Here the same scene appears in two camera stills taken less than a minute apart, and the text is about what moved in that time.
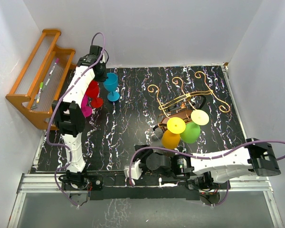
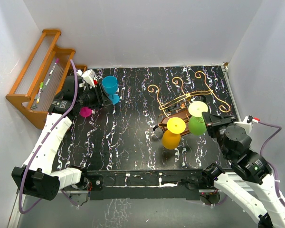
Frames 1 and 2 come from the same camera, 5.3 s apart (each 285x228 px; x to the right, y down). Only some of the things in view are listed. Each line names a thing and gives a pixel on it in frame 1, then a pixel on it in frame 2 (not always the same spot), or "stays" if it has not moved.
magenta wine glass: (87, 111) stays
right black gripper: (143, 154) to (213, 121)
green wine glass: (191, 133) to (197, 125)
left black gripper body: (101, 77) to (90, 98)
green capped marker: (41, 85) stays
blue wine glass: (111, 84) stays
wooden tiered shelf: (39, 88) stays
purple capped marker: (56, 62) stays
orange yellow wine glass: (171, 137) stays
